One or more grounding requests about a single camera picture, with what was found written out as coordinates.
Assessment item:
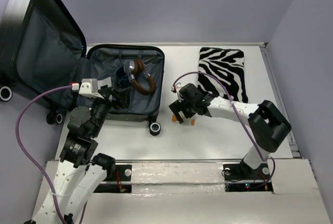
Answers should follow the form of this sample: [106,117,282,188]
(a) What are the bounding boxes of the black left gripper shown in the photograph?
[91,86,133,136]

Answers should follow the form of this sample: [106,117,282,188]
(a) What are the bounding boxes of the white orange eyelid tape card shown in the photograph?
[172,114,196,126]

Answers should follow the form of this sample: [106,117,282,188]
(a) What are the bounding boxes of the brown silver headphones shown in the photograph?
[124,59,156,96]

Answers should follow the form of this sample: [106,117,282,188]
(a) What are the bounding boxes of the zebra print plush cloth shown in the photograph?
[197,47,249,103]

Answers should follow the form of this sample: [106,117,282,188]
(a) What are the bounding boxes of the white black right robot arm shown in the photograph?
[169,83,291,181]

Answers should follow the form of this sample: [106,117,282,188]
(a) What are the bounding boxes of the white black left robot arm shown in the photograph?
[15,83,127,223]

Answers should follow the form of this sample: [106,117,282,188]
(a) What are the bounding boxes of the dark blue mug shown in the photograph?
[116,67,132,88]

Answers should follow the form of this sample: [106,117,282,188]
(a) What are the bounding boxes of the black hard-shell suitcase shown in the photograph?
[1,0,165,136]

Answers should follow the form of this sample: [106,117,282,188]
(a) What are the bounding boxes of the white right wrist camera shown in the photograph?
[171,85,179,94]

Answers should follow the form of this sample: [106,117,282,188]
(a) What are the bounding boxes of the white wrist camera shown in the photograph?
[171,85,179,94]
[79,78,104,99]

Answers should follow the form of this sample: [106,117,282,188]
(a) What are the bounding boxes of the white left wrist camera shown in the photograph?
[79,78,104,99]

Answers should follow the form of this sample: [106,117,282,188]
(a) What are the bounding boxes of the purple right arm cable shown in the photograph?
[173,72,276,191]

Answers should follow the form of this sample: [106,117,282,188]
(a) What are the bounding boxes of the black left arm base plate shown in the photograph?
[94,164,132,193]

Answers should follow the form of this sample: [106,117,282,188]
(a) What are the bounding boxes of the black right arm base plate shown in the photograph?
[221,163,274,192]

